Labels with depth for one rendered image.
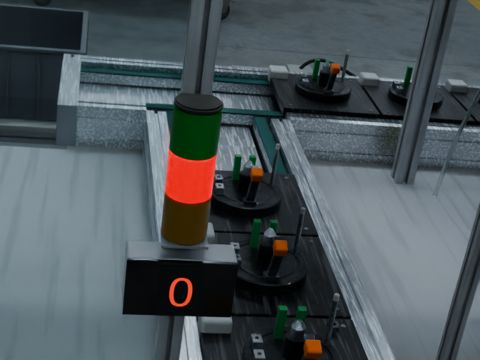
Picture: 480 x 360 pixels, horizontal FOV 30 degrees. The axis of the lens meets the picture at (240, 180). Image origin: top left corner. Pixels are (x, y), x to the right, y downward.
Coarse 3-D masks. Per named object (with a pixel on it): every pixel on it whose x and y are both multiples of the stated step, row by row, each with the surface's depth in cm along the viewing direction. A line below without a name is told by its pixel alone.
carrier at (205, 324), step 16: (336, 304) 125; (208, 320) 129; (224, 320) 130; (240, 320) 134; (256, 320) 134; (272, 320) 135; (288, 320) 135; (304, 320) 127; (320, 320) 136; (336, 320) 137; (352, 320) 138; (208, 336) 129; (224, 336) 130; (240, 336) 130; (256, 336) 125; (272, 336) 128; (288, 336) 122; (320, 336) 129; (336, 336) 133; (352, 336) 134; (208, 352) 126; (224, 352) 126; (240, 352) 127; (256, 352) 122; (272, 352) 125; (288, 352) 123; (336, 352) 126; (352, 352) 130
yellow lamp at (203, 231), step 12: (168, 204) 94; (180, 204) 93; (192, 204) 93; (204, 204) 94; (168, 216) 94; (180, 216) 93; (192, 216) 93; (204, 216) 94; (168, 228) 95; (180, 228) 94; (192, 228) 94; (204, 228) 95; (168, 240) 95; (180, 240) 94; (192, 240) 95
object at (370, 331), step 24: (264, 144) 198; (288, 144) 196; (216, 168) 191; (240, 168) 193; (264, 168) 195; (288, 168) 187; (312, 192) 177; (312, 216) 168; (336, 240) 161; (336, 264) 154; (360, 288) 148; (360, 312) 143; (192, 336) 130; (360, 336) 136; (384, 336) 136
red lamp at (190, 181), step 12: (168, 156) 93; (168, 168) 93; (180, 168) 91; (192, 168) 91; (204, 168) 91; (168, 180) 93; (180, 180) 92; (192, 180) 91; (204, 180) 92; (168, 192) 93; (180, 192) 92; (192, 192) 92; (204, 192) 93
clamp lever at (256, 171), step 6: (252, 168) 157; (258, 168) 157; (252, 174) 156; (258, 174) 156; (252, 180) 157; (258, 180) 157; (252, 186) 159; (252, 192) 160; (246, 198) 162; (252, 198) 161
